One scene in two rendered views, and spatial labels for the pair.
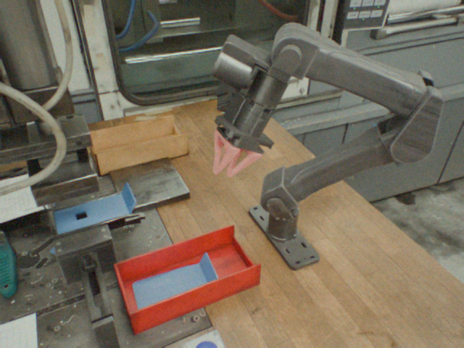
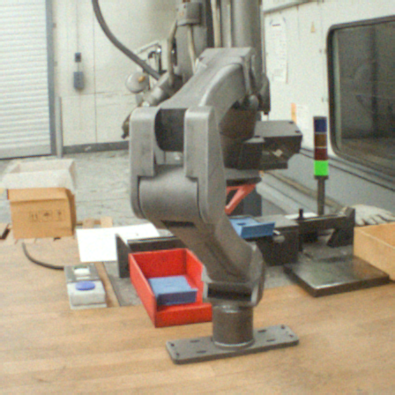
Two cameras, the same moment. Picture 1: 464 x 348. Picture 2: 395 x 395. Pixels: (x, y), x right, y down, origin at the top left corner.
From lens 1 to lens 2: 1.25 m
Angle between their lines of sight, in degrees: 91
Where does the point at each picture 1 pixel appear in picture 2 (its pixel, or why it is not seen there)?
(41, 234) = not seen: hidden behind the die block
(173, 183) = (331, 279)
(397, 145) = not seen: hidden behind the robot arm
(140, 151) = (378, 249)
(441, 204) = not seen: outside the picture
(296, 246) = (201, 347)
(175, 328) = (127, 294)
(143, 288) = (174, 279)
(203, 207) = (294, 305)
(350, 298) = (109, 371)
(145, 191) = (315, 269)
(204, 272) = (178, 299)
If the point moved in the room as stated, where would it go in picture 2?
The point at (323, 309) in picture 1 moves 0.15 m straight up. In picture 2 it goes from (104, 354) to (93, 263)
